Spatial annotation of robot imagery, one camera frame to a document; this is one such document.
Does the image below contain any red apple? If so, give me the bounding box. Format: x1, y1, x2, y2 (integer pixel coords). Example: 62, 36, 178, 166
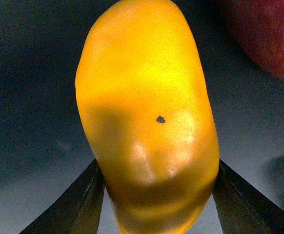
220, 0, 284, 80

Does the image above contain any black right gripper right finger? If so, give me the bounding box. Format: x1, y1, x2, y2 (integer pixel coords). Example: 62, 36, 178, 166
213, 161, 284, 234

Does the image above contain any yellow mango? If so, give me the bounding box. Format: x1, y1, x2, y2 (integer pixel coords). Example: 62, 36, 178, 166
76, 0, 219, 234

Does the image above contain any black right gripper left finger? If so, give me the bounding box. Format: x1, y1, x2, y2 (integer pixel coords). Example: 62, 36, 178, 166
21, 159, 104, 234

